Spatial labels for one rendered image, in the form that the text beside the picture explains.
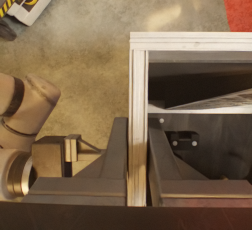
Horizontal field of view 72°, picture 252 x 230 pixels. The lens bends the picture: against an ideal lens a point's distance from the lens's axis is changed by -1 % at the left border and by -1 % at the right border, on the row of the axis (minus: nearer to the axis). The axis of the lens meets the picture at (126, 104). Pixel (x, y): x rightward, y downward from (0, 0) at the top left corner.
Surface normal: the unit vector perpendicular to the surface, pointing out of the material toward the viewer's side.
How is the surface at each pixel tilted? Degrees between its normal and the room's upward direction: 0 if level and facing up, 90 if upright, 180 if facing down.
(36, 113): 54
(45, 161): 0
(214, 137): 0
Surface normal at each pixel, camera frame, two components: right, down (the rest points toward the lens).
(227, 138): -0.03, 0.11
